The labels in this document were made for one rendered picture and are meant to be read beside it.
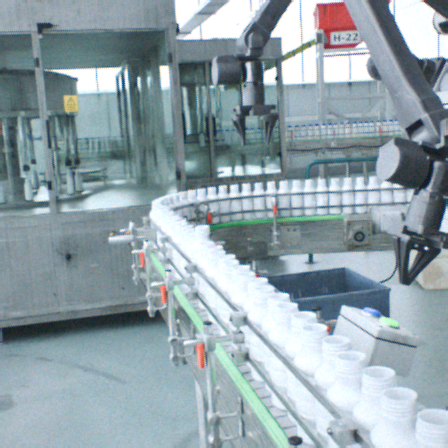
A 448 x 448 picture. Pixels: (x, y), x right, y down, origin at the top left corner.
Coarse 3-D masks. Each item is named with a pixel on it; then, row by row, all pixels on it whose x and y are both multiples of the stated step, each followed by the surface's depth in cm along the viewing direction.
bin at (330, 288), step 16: (304, 272) 214; (320, 272) 215; (336, 272) 217; (352, 272) 212; (288, 288) 213; (304, 288) 215; (320, 288) 216; (336, 288) 218; (352, 288) 213; (368, 288) 201; (384, 288) 188; (304, 304) 182; (320, 304) 184; (336, 304) 185; (352, 304) 186; (368, 304) 187; (384, 304) 189
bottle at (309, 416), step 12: (312, 324) 91; (312, 336) 88; (324, 336) 88; (312, 348) 88; (300, 360) 89; (312, 360) 88; (312, 372) 87; (300, 384) 89; (300, 396) 89; (312, 396) 88; (300, 408) 90; (312, 408) 88; (312, 420) 89; (300, 432) 90; (312, 444) 89
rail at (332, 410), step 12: (156, 228) 224; (168, 240) 198; (180, 252) 177; (180, 276) 182; (204, 276) 146; (216, 288) 135; (228, 300) 125; (252, 324) 109; (264, 336) 102; (276, 348) 97; (252, 360) 111; (288, 360) 92; (264, 372) 105; (300, 372) 87; (312, 384) 83; (276, 396) 98; (324, 396) 79; (288, 408) 93; (336, 408) 75; (300, 420) 88; (312, 432) 84; (360, 432) 69; (360, 444) 69
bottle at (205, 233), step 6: (198, 228) 162; (204, 228) 161; (198, 234) 162; (204, 234) 161; (198, 240) 162; (204, 240) 162; (210, 240) 163; (192, 246) 162; (198, 246) 161; (192, 252) 162; (198, 252) 161; (192, 258) 162; (198, 258) 161
